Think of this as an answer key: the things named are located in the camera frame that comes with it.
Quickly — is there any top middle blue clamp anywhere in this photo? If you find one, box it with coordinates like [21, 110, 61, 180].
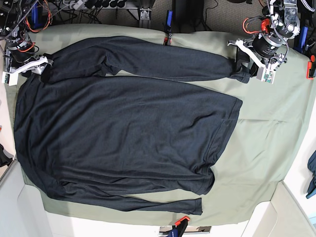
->
[163, 10, 173, 46]

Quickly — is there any green table cloth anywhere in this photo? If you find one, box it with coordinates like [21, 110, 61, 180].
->
[31, 24, 316, 226]

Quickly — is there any orange black clamp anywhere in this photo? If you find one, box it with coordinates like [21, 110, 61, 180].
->
[167, 216, 190, 237]
[306, 55, 316, 79]

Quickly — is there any blue clamp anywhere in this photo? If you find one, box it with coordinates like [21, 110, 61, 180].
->
[163, 10, 173, 46]
[293, 18, 314, 55]
[31, 3, 40, 29]

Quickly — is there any white power strip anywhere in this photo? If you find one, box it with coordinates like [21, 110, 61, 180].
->
[61, 0, 85, 10]

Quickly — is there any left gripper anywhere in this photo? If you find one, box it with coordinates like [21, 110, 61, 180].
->
[235, 34, 288, 77]

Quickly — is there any bottom orange black clamp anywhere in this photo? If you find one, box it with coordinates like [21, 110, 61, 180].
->
[167, 216, 190, 237]

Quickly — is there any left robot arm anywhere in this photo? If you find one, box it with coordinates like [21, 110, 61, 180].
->
[228, 0, 316, 83]

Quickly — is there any top left blue clamp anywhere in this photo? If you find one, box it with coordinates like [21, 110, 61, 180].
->
[31, 3, 40, 29]

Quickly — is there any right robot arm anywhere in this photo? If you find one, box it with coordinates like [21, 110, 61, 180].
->
[0, 0, 53, 86]

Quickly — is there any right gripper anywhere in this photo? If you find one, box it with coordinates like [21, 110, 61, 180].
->
[4, 40, 53, 83]

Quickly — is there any right orange black clamp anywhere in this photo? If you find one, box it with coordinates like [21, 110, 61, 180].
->
[306, 55, 316, 79]

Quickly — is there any metal frame bracket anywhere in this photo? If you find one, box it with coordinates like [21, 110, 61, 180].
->
[139, 8, 152, 29]

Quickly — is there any dark object at left edge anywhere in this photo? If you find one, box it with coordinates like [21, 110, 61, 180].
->
[0, 144, 13, 167]

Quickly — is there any teal garment at right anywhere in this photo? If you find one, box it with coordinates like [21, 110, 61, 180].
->
[305, 151, 316, 200]

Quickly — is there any dark navy long-sleeve shirt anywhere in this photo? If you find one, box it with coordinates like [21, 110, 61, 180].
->
[14, 37, 250, 215]

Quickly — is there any top right blue clamp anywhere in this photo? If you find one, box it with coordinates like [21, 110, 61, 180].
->
[293, 18, 314, 55]

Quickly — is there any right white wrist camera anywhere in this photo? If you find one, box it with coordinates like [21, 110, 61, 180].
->
[1, 56, 49, 86]

